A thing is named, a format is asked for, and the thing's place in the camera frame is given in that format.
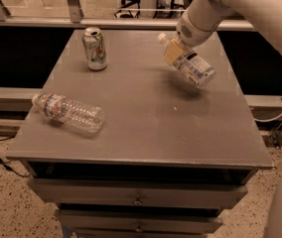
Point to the black chair base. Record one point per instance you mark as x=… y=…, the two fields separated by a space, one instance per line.
x=149 y=9

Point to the metal railing frame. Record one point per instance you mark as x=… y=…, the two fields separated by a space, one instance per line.
x=74 y=14

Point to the lower grey drawer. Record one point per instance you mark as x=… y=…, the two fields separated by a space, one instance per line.
x=137 y=222

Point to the green white soda can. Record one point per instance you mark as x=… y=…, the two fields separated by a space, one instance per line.
x=94 y=48

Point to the clear crushed water bottle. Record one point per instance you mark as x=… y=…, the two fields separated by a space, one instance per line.
x=85 y=117

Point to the upper grey drawer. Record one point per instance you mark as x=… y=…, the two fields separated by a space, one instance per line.
x=150 y=194

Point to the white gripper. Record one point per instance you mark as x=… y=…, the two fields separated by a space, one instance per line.
x=193 y=33

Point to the grey drawer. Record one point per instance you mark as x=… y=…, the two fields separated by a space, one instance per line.
x=137 y=222
x=150 y=194

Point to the grey drawer cabinet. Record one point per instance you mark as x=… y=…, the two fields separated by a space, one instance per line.
x=157 y=128

